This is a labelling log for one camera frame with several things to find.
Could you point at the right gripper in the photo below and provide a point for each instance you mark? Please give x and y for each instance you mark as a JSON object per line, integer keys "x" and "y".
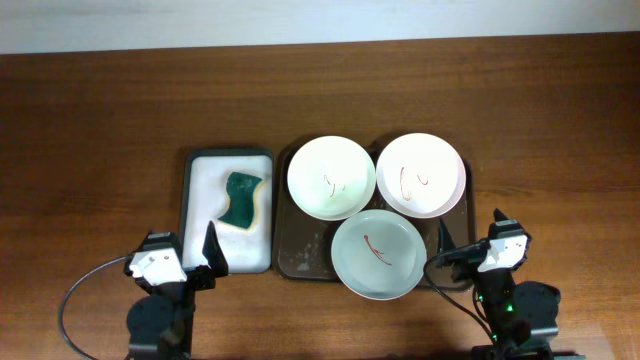
{"x": 447, "y": 253}

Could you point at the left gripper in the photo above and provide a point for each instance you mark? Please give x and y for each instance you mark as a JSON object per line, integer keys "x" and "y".
{"x": 204, "y": 278}

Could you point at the green and yellow sponge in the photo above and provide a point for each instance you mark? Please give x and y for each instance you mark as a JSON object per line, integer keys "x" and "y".
{"x": 240, "y": 190}

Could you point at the white plate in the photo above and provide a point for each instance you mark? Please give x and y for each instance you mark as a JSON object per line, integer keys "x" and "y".
{"x": 420, "y": 175}
{"x": 331, "y": 178}

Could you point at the pale grey plate front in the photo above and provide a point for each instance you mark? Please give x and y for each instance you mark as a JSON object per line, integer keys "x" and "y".
{"x": 378, "y": 255}

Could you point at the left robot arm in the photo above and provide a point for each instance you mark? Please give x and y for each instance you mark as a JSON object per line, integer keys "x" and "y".
{"x": 160, "y": 325}

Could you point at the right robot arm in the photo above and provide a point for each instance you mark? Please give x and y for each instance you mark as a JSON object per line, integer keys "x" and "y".
{"x": 520, "y": 318}

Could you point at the black tray with soapy foam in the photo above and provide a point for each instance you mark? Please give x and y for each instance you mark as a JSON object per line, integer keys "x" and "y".
{"x": 204, "y": 200}

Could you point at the dark brown serving tray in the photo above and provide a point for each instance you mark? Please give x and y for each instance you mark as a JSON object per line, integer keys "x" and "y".
{"x": 302, "y": 244}

